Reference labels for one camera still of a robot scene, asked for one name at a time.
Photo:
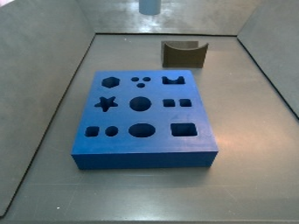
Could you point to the blue shape sorting block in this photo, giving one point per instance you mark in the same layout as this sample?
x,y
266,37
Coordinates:
x,y
144,122

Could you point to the light blue oval peg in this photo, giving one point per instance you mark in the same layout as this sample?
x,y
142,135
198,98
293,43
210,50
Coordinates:
x,y
150,7

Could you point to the dark curved holder block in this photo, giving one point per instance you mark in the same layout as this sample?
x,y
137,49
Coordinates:
x,y
184,54

